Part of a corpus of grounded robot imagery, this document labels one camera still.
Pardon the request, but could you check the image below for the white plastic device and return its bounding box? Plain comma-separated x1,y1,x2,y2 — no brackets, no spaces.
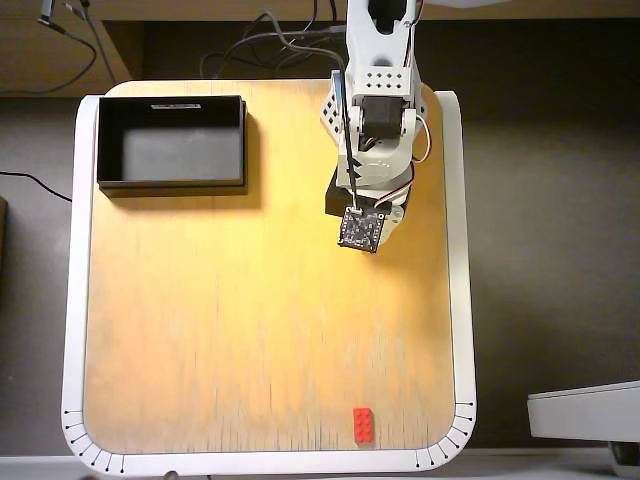
526,379,640,479

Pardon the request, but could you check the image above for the looping black cable with plug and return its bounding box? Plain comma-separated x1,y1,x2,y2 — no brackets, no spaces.
0,0,99,99

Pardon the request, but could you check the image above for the black usb cable with plug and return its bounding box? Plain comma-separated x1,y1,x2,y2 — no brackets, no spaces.
199,24,350,81

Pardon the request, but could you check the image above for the thin black cable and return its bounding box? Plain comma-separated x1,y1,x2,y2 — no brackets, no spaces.
0,171,74,203

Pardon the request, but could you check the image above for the black wrist camera board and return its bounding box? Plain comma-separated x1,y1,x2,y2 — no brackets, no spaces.
337,205,392,257

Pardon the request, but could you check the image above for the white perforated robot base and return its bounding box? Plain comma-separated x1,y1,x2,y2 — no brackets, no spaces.
319,89,430,146

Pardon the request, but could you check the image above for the white table rim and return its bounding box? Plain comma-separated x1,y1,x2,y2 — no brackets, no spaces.
59,89,479,476

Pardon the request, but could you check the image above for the black camera cable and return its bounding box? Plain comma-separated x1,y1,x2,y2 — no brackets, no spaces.
252,12,364,211

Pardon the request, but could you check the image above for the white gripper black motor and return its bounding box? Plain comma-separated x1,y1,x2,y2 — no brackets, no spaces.
324,147,417,244

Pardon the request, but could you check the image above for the white rounded object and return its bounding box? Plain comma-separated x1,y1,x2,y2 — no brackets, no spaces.
422,0,506,10

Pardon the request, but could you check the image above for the red lego block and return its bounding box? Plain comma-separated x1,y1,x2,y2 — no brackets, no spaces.
352,407,376,445

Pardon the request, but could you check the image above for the black open bin box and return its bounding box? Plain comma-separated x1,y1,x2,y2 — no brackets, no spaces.
97,94,250,197

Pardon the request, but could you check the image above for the blue table clamp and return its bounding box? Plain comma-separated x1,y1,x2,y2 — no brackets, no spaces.
330,69,347,117

